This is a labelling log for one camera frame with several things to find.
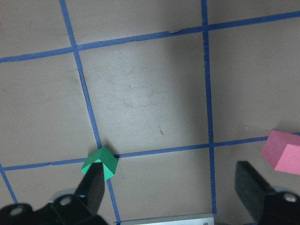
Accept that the pink foam cube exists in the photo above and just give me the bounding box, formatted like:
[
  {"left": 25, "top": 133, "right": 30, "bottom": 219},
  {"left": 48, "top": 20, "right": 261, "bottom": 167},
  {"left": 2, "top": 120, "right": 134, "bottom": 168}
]
[{"left": 261, "top": 130, "right": 300, "bottom": 175}]

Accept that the green foam cube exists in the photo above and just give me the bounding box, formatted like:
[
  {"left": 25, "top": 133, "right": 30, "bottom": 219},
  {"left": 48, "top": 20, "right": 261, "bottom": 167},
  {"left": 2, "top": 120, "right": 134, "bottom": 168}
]
[{"left": 81, "top": 146, "right": 118, "bottom": 180}]

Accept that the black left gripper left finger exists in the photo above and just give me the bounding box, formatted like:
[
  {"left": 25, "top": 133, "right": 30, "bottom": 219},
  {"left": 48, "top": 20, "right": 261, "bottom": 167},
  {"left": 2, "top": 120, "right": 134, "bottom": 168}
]
[{"left": 75, "top": 162, "right": 105, "bottom": 215}]

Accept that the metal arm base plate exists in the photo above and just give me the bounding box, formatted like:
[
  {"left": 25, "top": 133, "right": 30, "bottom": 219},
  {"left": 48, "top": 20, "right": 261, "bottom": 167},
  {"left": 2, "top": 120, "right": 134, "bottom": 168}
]
[{"left": 113, "top": 213, "right": 215, "bottom": 225}]

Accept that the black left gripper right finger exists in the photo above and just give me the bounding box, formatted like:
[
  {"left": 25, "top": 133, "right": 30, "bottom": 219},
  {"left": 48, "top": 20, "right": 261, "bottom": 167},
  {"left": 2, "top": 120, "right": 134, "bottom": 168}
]
[{"left": 234, "top": 161, "right": 277, "bottom": 220}]

